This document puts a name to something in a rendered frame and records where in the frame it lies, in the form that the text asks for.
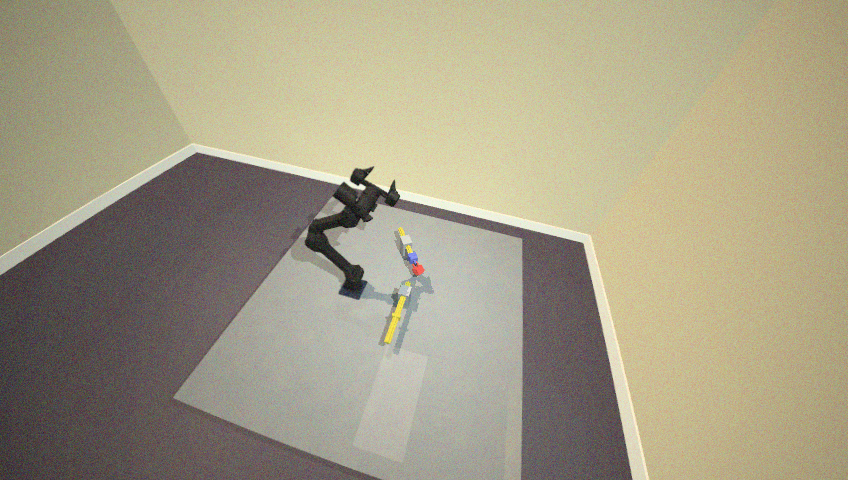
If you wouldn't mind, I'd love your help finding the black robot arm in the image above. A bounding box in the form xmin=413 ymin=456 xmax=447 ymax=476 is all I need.
xmin=304 ymin=181 xmax=377 ymax=294

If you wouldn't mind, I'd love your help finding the yellow square bar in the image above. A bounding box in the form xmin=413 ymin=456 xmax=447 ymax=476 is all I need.
xmin=384 ymin=281 xmax=412 ymax=344

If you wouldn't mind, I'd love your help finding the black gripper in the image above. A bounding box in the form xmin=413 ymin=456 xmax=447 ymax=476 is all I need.
xmin=350 ymin=166 xmax=400 ymax=207

